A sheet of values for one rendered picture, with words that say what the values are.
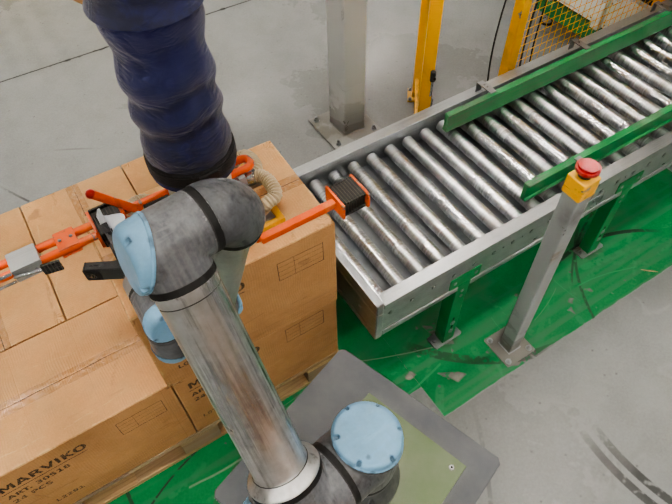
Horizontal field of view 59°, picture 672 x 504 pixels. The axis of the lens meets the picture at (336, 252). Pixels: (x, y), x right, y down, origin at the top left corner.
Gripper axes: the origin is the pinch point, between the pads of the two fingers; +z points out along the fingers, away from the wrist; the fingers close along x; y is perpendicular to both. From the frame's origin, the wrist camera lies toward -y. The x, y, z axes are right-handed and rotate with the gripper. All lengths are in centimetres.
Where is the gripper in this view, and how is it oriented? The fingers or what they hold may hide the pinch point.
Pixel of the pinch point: (103, 226)
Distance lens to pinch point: 161.0
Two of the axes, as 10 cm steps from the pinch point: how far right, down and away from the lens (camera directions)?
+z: -5.4, -6.7, 5.2
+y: 8.4, -4.4, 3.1
